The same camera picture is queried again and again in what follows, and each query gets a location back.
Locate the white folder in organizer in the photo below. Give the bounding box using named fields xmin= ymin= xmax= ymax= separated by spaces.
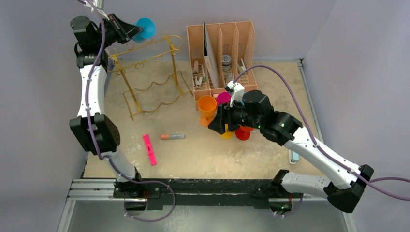
xmin=203 ymin=22 xmax=220 ymax=88

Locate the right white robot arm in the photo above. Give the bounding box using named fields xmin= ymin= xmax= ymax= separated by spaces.
xmin=207 ymin=90 xmax=374 ymax=213

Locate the small white stapler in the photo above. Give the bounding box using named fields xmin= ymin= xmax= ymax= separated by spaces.
xmin=237 ymin=59 xmax=246 ymax=74

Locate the magenta plastic wine glass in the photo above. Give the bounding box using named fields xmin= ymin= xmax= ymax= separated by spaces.
xmin=216 ymin=92 xmax=231 ymax=105

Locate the aluminium table frame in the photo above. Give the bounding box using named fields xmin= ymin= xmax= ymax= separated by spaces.
xmin=68 ymin=79 xmax=365 ymax=213

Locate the gold wire glass rack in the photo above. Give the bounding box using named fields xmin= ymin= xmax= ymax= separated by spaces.
xmin=107 ymin=31 xmax=193 ymax=121

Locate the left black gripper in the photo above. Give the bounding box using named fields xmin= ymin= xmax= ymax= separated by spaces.
xmin=94 ymin=14 xmax=142 ymax=49

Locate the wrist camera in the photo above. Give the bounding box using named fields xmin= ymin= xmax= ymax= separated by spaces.
xmin=225 ymin=81 xmax=245 ymax=107
xmin=92 ymin=0 xmax=108 ymax=19

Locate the red plastic wine glass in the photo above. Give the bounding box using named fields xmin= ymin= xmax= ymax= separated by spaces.
xmin=235 ymin=126 xmax=254 ymax=141

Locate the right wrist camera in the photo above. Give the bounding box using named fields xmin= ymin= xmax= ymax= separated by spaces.
xmin=225 ymin=81 xmax=245 ymax=107

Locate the round grey tin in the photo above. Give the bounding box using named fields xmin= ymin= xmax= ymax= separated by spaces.
xmin=222 ymin=54 xmax=232 ymax=72

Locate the pink flat clip tool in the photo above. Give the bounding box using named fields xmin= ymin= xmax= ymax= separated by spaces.
xmin=143 ymin=134 xmax=157 ymax=166

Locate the dark blue wine glass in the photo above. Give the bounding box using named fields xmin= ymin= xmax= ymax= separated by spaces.
xmin=132 ymin=17 xmax=156 ymax=43

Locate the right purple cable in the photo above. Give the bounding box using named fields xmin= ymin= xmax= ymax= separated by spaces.
xmin=233 ymin=65 xmax=410 ymax=218

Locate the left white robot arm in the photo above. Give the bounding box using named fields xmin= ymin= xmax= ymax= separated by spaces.
xmin=69 ymin=14 xmax=144 ymax=198

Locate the yellow plastic wine glass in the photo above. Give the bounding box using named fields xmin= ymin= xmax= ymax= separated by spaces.
xmin=220 ymin=124 xmax=234 ymax=140

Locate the orange grey marker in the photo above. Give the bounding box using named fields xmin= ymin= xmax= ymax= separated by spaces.
xmin=160 ymin=133 xmax=185 ymax=140

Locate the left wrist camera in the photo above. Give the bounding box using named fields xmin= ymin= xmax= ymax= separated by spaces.
xmin=92 ymin=0 xmax=108 ymax=19

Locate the orange plastic wine glass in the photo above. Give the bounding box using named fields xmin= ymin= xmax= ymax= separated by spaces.
xmin=197 ymin=95 xmax=218 ymax=127

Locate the peach desk organizer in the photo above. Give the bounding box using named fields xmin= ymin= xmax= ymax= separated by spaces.
xmin=186 ymin=21 xmax=255 ymax=106

